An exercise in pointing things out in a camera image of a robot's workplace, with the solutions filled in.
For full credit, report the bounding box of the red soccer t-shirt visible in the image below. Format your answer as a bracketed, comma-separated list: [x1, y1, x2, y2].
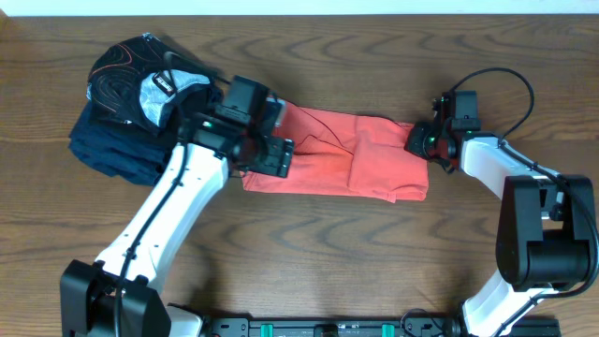
[242, 103, 430, 203]

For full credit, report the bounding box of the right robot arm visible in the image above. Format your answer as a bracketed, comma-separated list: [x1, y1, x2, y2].
[405, 89, 598, 336]

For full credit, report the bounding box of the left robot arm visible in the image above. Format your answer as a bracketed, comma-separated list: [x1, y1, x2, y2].
[60, 76, 294, 336]

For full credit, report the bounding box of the navy blue folded garment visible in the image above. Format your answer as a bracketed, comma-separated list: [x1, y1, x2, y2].
[67, 86, 224, 188]

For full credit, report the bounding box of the black patterned folded garment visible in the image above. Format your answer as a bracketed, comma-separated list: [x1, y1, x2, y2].
[87, 33, 216, 136]

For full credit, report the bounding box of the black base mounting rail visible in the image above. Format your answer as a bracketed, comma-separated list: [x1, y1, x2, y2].
[200, 315, 562, 337]

